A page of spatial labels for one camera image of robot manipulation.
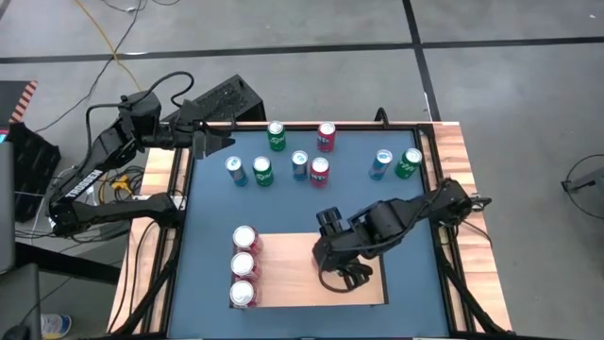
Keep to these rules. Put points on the blue table mat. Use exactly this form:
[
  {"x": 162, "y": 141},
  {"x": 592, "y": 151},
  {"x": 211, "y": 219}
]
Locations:
[{"x": 283, "y": 208}]

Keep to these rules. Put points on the white blue yellow packet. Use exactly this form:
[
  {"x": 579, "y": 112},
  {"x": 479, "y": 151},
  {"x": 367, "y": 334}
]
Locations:
[{"x": 54, "y": 326}]

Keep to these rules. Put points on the red Coca-Cola can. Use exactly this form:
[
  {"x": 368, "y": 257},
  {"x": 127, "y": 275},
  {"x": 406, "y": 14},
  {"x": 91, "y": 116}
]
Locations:
[
  {"x": 243, "y": 265},
  {"x": 243, "y": 294},
  {"x": 245, "y": 237}
]

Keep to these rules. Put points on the yellow plug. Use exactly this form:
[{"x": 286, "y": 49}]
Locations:
[{"x": 122, "y": 183}]

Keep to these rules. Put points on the black plastic crate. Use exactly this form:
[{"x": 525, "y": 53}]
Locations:
[{"x": 33, "y": 160}]

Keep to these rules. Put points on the orange Fanta can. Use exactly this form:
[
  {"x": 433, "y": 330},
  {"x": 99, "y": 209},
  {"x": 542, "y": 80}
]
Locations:
[
  {"x": 320, "y": 175},
  {"x": 326, "y": 139}
]

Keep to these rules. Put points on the black perforated computer case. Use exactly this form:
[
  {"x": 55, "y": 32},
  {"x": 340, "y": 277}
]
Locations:
[{"x": 231, "y": 96}]

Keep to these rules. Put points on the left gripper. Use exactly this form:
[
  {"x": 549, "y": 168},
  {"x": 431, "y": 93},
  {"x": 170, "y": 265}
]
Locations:
[{"x": 177, "y": 137}]

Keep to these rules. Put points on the grey cabinet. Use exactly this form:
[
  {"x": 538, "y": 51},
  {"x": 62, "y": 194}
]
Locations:
[{"x": 7, "y": 208}]

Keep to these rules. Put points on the blue silver Red Bull can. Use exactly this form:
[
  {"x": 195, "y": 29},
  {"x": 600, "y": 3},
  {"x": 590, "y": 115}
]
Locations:
[
  {"x": 237, "y": 174},
  {"x": 300, "y": 167},
  {"x": 379, "y": 167}
]

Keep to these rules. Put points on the orange black striped board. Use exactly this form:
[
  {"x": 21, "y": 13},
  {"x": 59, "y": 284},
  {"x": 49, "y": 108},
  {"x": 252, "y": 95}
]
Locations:
[{"x": 23, "y": 101}]

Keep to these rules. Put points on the green Sprite can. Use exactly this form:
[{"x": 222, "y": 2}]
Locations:
[
  {"x": 263, "y": 174},
  {"x": 407, "y": 165},
  {"x": 276, "y": 138}
]

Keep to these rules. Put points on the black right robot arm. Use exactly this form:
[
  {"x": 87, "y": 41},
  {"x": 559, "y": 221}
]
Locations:
[{"x": 406, "y": 217}]

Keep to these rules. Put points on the wooden board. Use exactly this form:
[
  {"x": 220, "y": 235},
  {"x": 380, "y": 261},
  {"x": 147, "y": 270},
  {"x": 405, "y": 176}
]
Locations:
[{"x": 292, "y": 274}]

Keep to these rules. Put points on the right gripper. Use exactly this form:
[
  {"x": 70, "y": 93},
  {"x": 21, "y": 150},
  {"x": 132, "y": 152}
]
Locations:
[{"x": 344, "y": 250}]

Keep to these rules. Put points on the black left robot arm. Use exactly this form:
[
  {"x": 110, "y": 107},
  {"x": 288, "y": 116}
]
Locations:
[{"x": 85, "y": 186}]

